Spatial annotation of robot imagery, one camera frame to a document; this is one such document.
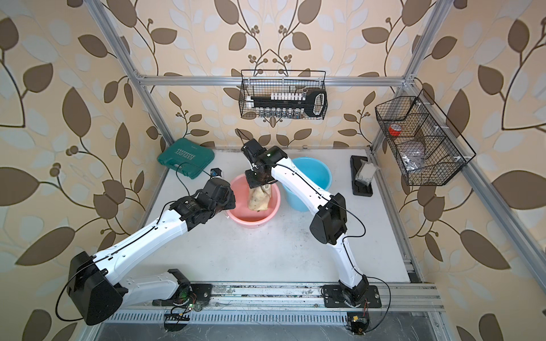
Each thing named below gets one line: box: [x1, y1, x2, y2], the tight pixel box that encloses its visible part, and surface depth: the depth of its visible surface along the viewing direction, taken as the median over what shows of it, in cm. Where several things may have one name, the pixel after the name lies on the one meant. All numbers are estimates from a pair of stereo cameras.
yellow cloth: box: [248, 183, 273, 212], surface depth 85 cm
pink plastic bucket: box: [225, 171, 281, 229], surface depth 84 cm
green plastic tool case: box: [157, 137, 216, 180], surface depth 114 cm
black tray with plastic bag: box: [350, 155, 374, 197], surface depth 104 cm
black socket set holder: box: [245, 90, 328, 118], surface depth 86 cm
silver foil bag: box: [400, 154, 419, 173], surface depth 72 cm
